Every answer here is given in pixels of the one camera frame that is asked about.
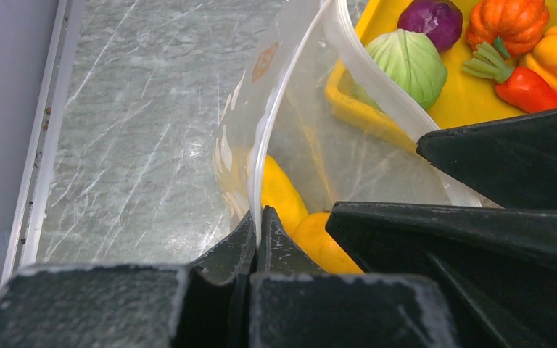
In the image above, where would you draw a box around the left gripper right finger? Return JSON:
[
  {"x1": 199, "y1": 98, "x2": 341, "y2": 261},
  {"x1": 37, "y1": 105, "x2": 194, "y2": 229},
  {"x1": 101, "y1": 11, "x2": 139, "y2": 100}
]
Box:
[{"x1": 257, "y1": 206, "x2": 324, "y2": 274}]

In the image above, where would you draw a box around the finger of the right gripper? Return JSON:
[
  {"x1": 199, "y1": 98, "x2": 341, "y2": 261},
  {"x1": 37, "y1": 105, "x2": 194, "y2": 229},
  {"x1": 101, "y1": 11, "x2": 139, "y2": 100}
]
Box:
[
  {"x1": 326, "y1": 202, "x2": 557, "y2": 347},
  {"x1": 416, "y1": 109, "x2": 557, "y2": 210}
]

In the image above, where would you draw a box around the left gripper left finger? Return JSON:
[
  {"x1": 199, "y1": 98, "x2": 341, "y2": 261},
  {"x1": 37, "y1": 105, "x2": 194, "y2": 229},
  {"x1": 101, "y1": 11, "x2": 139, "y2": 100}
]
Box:
[{"x1": 189, "y1": 211, "x2": 256, "y2": 276}]

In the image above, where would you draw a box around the orange carrot toy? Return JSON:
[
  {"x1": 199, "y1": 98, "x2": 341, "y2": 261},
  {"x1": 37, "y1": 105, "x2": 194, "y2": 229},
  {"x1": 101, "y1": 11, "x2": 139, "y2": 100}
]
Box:
[{"x1": 462, "y1": 42, "x2": 557, "y2": 113}]

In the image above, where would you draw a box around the clear zip top bag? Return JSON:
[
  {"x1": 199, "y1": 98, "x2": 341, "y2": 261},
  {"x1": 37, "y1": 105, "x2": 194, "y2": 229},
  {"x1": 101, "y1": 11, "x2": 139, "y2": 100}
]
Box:
[{"x1": 213, "y1": 1, "x2": 481, "y2": 225}]

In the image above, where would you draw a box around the green cabbage toy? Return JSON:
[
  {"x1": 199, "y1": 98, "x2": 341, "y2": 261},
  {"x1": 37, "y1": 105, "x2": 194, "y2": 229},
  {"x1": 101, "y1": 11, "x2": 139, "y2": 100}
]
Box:
[{"x1": 365, "y1": 29, "x2": 448, "y2": 109}]

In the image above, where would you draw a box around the orange mango toy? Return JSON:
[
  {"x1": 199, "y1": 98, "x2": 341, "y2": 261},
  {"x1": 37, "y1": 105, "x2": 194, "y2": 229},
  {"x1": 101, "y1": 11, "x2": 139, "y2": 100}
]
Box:
[{"x1": 289, "y1": 212, "x2": 363, "y2": 273}]

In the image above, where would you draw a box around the yellow lemon toy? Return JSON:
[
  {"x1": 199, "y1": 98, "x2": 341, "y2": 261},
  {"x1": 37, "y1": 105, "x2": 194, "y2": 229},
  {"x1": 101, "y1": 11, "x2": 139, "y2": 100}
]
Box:
[{"x1": 260, "y1": 154, "x2": 309, "y2": 239}]

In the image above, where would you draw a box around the yellow plastic tray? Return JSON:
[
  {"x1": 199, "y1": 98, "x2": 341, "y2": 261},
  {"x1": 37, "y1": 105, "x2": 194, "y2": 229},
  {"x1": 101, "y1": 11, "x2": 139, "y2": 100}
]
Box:
[{"x1": 325, "y1": 0, "x2": 557, "y2": 154}]

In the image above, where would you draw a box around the orange pumpkin toy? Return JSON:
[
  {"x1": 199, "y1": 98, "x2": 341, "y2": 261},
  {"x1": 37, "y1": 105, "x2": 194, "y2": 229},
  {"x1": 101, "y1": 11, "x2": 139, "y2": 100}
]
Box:
[{"x1": 466, "y1": 0, "x2": 550, "y2": 59}]

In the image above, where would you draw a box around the purple onion toy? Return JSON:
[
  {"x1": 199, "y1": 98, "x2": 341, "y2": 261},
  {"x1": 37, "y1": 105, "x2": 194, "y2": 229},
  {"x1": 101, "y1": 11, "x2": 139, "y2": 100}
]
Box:
[{"x1": 397, "y1": 0, "x2": 463, "y2": 54}]

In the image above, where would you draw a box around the aluminium frame rail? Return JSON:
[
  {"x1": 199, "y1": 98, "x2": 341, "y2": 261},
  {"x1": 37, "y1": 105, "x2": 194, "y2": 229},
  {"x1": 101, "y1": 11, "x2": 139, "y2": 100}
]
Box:
[{"x1": 0, "y1": 0, "x2": 86, "y2": 286}]

